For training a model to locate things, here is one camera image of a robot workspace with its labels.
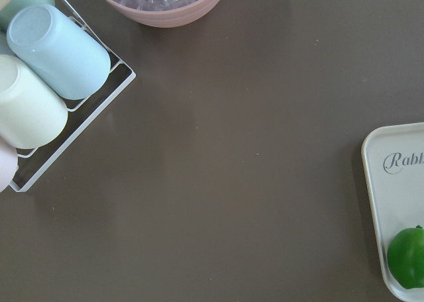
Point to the pink ribbed bowl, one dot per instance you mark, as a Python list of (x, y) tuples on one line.
[(167, 19)]

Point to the cream white plastic cup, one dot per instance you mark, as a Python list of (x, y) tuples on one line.
[(32, 114)]

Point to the cream rabbit serving tray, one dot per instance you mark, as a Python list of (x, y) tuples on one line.
[(392, 157)]

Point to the light blue plastic cup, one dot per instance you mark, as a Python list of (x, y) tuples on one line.
[(61, 53)]

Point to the pale pink plastic cup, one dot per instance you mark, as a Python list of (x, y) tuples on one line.
[(8, 163)]

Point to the green lime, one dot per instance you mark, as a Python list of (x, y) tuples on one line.
[(405, 257)]

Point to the mint green plastic cup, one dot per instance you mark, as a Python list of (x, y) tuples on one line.
[(14, 6)]

